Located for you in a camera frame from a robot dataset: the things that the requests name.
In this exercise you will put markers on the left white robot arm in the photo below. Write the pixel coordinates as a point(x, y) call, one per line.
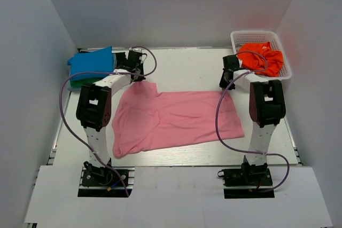
point(94, 108)

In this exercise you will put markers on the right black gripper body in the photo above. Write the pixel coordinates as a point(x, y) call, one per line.
point(224, 84)

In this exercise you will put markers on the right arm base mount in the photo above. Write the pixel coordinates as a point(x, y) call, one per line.
point(237, 184)

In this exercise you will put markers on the green folded t shirt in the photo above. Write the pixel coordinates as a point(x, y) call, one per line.
point(78, 83)

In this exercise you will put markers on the black folded t shirt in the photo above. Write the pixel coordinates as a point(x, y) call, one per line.
point(120, 57)

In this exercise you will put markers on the pink t shirt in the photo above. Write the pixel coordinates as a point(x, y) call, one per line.
point(146, 119)

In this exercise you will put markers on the orange t shirt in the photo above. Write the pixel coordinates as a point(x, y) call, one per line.
point(255, 56)

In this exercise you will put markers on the white plastic basket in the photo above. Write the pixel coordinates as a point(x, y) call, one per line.
point(241, 37)

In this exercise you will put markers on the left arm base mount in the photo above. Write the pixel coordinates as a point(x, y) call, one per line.
point(101, 182)

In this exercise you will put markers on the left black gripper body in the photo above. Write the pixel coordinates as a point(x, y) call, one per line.
point(140, 68)

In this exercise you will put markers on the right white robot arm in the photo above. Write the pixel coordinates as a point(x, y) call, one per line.
point(266, 109)

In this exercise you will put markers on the light blue folded t shirt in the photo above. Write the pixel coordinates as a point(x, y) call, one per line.
point(84, 76)

